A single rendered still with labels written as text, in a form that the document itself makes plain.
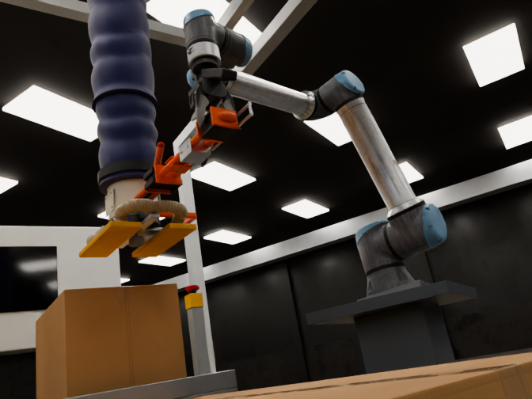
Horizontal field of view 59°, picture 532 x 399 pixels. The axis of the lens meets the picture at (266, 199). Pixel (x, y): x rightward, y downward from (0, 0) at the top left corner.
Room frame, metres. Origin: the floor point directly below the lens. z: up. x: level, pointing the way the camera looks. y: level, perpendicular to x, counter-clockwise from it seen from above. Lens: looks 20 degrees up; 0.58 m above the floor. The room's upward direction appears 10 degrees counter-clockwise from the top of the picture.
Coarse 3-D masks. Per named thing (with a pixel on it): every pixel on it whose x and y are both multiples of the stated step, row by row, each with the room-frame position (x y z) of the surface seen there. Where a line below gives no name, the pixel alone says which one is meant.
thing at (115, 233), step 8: (112, 224) 1.32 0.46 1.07; (120, 224) 1.34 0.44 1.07; (128, 224) 1.35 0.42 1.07; (136, 224) 1.37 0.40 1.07; (104, 232) 1.36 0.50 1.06; (112, 232) 1.37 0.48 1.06; (120, 232) 1.39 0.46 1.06; (128, 232) 1.40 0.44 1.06; (96, 240) 1.43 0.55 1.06; (104, 240) 1.44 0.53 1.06; (112, 240) 1.45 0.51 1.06; (120, 240) 1.47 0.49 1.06; (88, 248) 1.50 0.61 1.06; (96, 248) 1.51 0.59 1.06; (104, 248) 1.52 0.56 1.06; (112, 248) 1.54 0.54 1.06; (80, 256) 1.58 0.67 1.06; (88, 256) 1.59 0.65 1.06; (96, 256) 1.61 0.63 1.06; (104, 256) 1.63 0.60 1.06
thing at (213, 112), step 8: (208, 112) 1.03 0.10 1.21; (216, 112) 1.02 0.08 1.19; (208, 120) 1.05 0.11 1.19; (216, 120) 1.02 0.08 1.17; (224, 120) 1.03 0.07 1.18; (200, 128) 1.08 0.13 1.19; (208, 128) 1.04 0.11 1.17; (216, 128) 1.04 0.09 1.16; (224, 128) 1.05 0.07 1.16; (232, 128) 1.06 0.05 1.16; (200, 136) 1.08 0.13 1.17; (208, 136) 1.07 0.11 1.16; (216, 136) 1.08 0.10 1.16; (224, 136) 1.09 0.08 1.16
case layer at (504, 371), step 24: (480, 360) 0.78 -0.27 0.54; (504, 360) 0.67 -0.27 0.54; (528, 360) 0.60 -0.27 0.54; (312, 384) 1.02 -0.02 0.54; (336, 384) 0.85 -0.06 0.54; (360, 384) 0.73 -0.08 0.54; (384, 384) 0.64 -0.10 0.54; (408, 384) 0.57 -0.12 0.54; (432, 384) 0.51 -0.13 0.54; (456, 384) 0.51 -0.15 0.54; (480, 384) 0.53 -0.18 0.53; (504, 384) 0.56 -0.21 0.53; (528, 384) 0.58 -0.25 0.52
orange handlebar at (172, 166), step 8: (224, 112) 1.02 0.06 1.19; (232, 112) 1.03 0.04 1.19; (232, 120) 1.04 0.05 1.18; (192, 144) 1.13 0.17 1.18; (208, 144) 1.15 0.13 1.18; (168, 160) 1.24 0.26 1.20; (176, 160) 1.21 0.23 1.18; (168, 168) 1.25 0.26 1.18; (176, 168) 1.25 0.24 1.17; (184, 168) 1.26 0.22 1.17; (176, 176) 1.31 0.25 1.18; (144, 192) 1.40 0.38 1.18; (160, 216) 1.64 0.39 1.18; (168, 216) 1.66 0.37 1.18; (192, 216) 1.72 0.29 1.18
